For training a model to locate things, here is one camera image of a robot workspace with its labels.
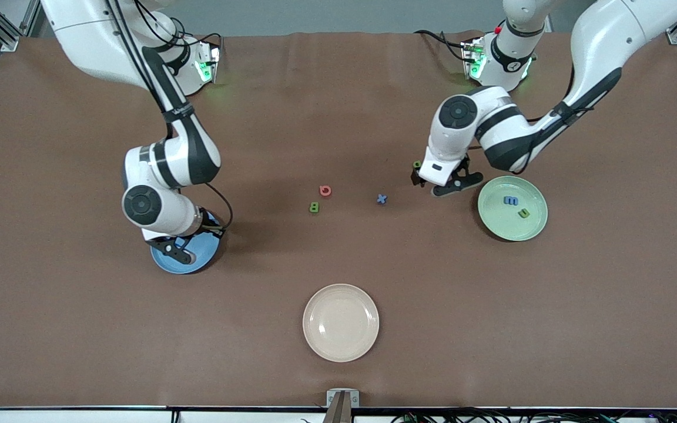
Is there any blue plate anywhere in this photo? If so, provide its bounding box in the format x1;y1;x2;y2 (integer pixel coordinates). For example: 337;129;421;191
150;214;221;275

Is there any green plate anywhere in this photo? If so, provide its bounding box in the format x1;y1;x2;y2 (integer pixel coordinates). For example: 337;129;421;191
477;176;549;242

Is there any beige plate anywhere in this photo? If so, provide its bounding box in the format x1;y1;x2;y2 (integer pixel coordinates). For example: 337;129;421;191
302;284;380;363

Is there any brown table cover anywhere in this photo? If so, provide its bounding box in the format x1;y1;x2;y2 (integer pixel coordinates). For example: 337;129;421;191
0;31;677;409

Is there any left arm base cable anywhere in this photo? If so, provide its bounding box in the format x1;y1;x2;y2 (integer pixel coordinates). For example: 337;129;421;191
414;29;474;62

